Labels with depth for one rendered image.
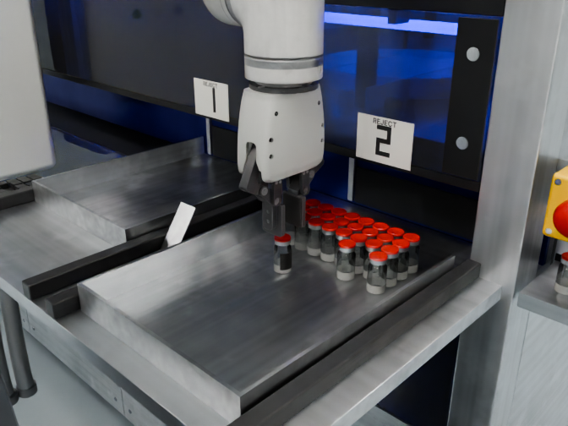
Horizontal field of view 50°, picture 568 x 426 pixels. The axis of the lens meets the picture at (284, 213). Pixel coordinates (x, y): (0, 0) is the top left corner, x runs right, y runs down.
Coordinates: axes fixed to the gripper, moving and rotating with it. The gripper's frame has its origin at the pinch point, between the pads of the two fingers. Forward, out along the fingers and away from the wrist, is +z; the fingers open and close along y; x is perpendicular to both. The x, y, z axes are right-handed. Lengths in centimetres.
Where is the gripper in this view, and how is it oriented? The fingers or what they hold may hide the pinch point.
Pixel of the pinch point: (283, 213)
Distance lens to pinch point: 71.6
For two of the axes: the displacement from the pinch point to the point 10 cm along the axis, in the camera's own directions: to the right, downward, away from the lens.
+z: 0.0, 9.2, 4.0
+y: -6.9, 2.9, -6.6
